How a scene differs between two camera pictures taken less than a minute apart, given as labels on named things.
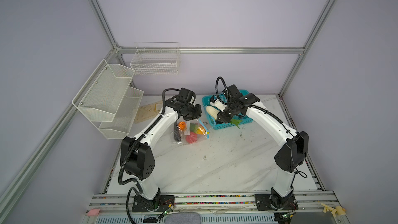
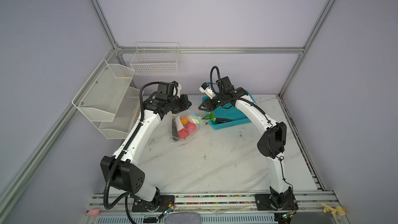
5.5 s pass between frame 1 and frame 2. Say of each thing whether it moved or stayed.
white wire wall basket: stayed
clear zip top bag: moved
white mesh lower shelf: stayed
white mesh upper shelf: stayed
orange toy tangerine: moved
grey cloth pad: stayed
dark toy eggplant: stayed
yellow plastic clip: stayed
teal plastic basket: stayed
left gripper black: moved
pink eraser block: stayed
